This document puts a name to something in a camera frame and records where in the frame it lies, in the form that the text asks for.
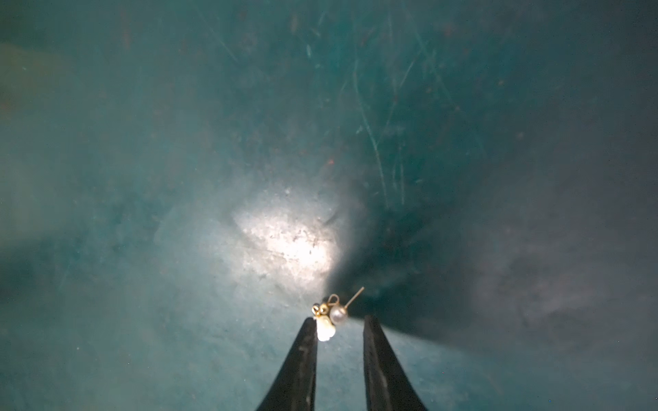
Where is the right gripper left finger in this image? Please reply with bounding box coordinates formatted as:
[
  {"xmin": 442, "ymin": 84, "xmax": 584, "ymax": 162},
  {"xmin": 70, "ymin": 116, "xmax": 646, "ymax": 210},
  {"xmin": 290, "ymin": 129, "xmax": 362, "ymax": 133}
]
[{"xmin": 256, "ymin": 318, "xmax": 319, "ymax": 411}]

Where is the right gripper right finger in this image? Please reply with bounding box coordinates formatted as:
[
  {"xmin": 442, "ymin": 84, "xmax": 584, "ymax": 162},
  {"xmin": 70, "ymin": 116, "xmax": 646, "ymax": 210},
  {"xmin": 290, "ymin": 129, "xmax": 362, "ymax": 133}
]
[{"xmin": 363, "ymin": 315, "xmax": 427, "ymax": 411}]

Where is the silver earring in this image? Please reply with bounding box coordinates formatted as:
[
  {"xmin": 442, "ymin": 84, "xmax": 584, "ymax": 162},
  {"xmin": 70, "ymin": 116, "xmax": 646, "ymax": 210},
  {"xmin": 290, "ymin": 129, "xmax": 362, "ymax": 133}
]
[{"xmin": 311, "ymin": 287, "xmax": 365, "ymax": 343}]

